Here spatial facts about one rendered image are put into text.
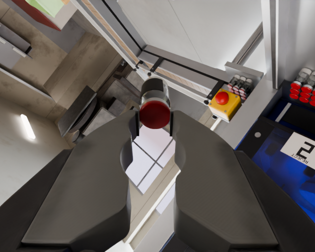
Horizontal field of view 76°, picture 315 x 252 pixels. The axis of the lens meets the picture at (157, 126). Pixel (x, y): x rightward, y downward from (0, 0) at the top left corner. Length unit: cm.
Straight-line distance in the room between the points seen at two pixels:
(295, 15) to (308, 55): 10
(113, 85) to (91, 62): 155
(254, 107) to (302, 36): 22
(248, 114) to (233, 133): 7
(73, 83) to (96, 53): 101
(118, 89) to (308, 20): 430
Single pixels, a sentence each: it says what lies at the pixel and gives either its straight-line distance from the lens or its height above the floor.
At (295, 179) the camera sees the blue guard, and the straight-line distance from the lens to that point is 58.
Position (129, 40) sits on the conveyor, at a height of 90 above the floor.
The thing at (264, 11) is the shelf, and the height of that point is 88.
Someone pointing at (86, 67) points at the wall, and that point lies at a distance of 592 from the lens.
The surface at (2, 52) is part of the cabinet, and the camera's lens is 674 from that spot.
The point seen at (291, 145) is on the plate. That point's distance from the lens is 60.
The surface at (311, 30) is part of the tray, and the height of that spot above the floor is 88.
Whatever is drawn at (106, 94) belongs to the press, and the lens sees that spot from 455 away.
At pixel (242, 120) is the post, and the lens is 63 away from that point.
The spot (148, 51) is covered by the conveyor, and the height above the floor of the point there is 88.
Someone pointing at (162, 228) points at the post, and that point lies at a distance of 64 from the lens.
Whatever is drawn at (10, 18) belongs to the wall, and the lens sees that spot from 699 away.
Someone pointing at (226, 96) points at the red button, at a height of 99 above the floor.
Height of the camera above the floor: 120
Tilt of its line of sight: 2 degrees down
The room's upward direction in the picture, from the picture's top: 143 degrees counter-clockwise
